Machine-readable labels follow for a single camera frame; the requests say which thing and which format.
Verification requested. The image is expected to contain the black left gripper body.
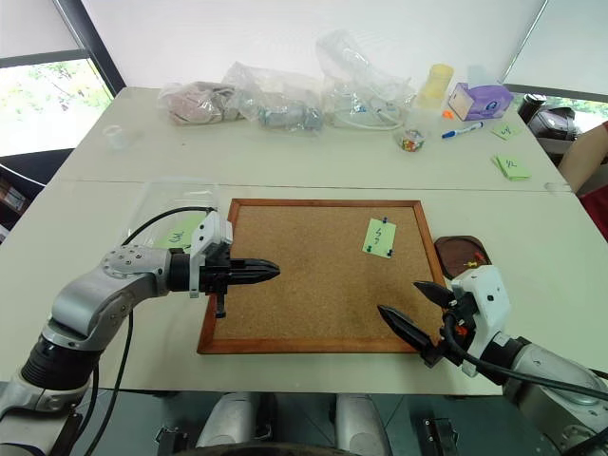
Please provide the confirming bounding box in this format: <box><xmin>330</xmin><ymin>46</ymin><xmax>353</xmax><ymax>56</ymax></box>
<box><xmin>199</xmin><ymin>243</ymin><xmax>239</xmax><ymax>319</ymax></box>

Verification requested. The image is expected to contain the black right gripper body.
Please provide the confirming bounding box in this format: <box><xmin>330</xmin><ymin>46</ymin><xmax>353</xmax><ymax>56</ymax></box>
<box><xmin>423</xmin><ymin>293</ymin><xmax>477</xmax><ymax>371</ymax></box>

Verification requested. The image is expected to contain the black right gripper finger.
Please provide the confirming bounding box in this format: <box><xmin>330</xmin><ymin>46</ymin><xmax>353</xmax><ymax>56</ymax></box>
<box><xmin>412</xmin><ymin>280</ymin><xmax>458</xmax><ymax>311</ymax></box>
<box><xmin>376</xmin><ymin>304</ymin><xmax>442</xmax><ymax>356</ymax></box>

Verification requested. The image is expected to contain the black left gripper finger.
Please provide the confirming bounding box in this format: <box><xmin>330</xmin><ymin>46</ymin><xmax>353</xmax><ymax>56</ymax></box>
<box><xmin>230</xmin><ymin>270</ymin><xmax>282</xmax><ymax>288</ymax></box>
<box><xmin>230</xmin><ymin>257</ymin><xmax>281</xmax><ymax>275</ymax></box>

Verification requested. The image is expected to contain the wood framed cork board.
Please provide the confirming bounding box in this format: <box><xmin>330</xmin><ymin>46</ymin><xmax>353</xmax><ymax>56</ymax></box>
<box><xmin>196</xmin><ymin>198</ymin><xmax>448</xmax><ymax>356</ymax></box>

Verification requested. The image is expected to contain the green sticky note stack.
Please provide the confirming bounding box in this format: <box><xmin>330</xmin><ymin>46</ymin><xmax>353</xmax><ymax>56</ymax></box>
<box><xmin>489</xmin><ymin>152</ymin><xmax>531</xmax><ymax>182</ymax></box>

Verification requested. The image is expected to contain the small jar of pins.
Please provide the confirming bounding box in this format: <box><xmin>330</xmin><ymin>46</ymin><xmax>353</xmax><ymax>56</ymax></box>
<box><xmin>393</xmin><ymin>126</ymin><xmax>429</xmax><ymax>155</ymax></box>

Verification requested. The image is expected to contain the small green sticky note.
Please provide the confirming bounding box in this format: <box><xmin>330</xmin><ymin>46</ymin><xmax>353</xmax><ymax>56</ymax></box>
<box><xmin>489</xmin><ymin>122</ymin><xmax>520</xmax><ymax>143</ymax></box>

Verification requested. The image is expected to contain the dark brown wooden tray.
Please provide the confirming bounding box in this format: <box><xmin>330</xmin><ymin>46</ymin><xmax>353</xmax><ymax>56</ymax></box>
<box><xmin>432</xmin><ymin>235</ymin><xmax>491</xmax><ymax>279</ymax></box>

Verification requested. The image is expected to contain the clear flat plastic bag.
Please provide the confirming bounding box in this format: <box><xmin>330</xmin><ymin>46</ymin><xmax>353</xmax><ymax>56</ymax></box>
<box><xmin>120</xmin><ymin>177</ymin><xmax>222</xmax><ymax>249</ymax></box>

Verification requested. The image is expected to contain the silver rounded robot leg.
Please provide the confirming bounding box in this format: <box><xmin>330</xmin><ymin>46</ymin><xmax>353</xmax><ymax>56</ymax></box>
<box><xmin>333</xmin><ymin>392</ymin><xmax>396</xmax><ymax>456</ymax></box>
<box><xmin>196</xmin><ymin>392</ymin><xmax>268</xmax><ymax>450</ymax></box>

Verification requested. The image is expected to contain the blue whiteboard marker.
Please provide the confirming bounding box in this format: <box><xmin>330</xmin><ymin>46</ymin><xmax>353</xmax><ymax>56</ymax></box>
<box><xmin>441</xmin><ymin>121</ymin><xmax>486</xmax><ymax>141</ymax></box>

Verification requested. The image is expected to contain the plastic bag with grey cloth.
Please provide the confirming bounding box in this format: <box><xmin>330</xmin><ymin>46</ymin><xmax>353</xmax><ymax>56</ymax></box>
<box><xmin>221</xmin><ymin>60</ymin><xmax>327</xmax><ymax>133</ymax></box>

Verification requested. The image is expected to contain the small clear plastic cup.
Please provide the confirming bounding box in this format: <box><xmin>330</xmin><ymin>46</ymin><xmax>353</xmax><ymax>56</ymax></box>
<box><xmin>104</xmin><ymin>123</ymin><xmax>132</xmax><ymax>153</ymax></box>

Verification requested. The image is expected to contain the plastic bag with pink cloth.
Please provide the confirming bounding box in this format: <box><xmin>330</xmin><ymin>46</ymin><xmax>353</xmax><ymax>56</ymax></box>
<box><xmin>157</xmin><ymin>81</ymin><xmax>239</xmax><ymax>127</ymax></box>

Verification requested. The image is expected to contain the purple tissue box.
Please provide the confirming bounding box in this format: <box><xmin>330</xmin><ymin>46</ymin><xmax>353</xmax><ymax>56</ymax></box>
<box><xmin>447</xmin><ymin>81</ymin><xmax>516</xmax><ymax>123</ymax></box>

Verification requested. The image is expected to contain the black bag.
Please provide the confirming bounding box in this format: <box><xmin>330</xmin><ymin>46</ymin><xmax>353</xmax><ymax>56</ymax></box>
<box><xmin>516</xmin><ymin>92</ymin><xmax>583</xmax><ymax>154</ymax></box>

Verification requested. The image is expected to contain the yellow plastic cup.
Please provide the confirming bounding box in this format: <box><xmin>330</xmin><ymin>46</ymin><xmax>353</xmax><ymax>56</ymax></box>
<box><xmin>416</xmin><ymin>63</ymin><xmax>455</xmax><ymax>112</ymax></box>

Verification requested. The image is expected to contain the dark shelf with items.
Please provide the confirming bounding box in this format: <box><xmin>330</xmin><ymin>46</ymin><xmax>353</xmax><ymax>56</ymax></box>
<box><xmin>0</xmin><ymin>162</ymin><xmax>49</xmax><ymax>244</ymax></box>

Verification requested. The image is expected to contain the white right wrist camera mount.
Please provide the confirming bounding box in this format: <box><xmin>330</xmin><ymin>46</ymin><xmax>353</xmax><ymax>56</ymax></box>
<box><xmin>447</xmin><ymin>265</ymin><xmax>512</xmax><ymax>379</ymax></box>

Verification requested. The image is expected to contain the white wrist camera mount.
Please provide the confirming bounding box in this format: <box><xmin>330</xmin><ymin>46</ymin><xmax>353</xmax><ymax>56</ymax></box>
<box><xmin>447</xmin><ymin>265</ymin><xmax>512</xmax><ymax>379</ymax></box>
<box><xmin>188</xmin><ymin>211</ymin><xmax>236</xmax><ymax>300</ymax></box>

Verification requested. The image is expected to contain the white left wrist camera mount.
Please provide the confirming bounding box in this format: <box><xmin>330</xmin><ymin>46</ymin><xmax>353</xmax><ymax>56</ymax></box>
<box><xmin>188</xmin><ymin>211</ymin><xmax>236</xmax><ymax>300</ymax></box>

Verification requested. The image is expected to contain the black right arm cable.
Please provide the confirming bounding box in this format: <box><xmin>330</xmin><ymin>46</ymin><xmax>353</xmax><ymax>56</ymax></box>
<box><xmin>440</xmin><ymin>311</ymin><xmax>608</xmax><ymax>397</ymax></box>

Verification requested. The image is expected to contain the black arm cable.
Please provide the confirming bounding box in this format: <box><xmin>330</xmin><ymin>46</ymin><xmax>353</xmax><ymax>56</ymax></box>
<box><xmin>440</xmin><ymin>311</ymin><xmax>608</xmax><ymax>397</ymax></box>
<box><xmin>89</xmin><ymin>205</ymin><xmax>219</xmax><ymax>456</ymax></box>

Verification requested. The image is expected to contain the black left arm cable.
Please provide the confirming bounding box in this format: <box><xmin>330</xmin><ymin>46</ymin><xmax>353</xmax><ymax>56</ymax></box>
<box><xmin>89</xmin><ymin>205</ymin><xmax>219</xmax><ymax>456</ymax></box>

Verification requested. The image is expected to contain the plastic bag with white cable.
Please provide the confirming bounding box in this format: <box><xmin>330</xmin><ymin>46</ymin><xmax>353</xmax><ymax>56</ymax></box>
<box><xmin>315</xmin><ymin>28</ymin><xmax>418</xmax><ymax>131</ymax></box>

